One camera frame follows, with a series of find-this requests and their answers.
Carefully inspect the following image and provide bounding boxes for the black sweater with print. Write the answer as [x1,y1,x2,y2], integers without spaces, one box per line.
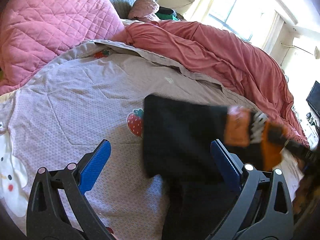
[142,94,291,240]

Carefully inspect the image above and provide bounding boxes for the green and dark clothes pile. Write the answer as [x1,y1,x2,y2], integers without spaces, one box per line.
[155,6,185,21]

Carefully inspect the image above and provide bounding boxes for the beige strawberry bear bedspread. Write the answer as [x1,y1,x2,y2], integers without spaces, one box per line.
[0,39,304,240]

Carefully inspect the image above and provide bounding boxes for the black monitor screen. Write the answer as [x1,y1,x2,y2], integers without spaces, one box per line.
[306,81,320,118]

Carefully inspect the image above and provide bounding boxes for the coral red duvet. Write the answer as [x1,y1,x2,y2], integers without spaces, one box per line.
[112,21,309,145]

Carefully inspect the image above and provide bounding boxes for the pink quilted blanket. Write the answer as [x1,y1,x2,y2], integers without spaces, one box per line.
[1,0,124,94]

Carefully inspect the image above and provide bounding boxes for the dusty pink pillow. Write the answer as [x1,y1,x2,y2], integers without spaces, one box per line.
[127,0,161,22]

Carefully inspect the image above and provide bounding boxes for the window with frame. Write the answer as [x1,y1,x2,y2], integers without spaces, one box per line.
[185,0,298,53]

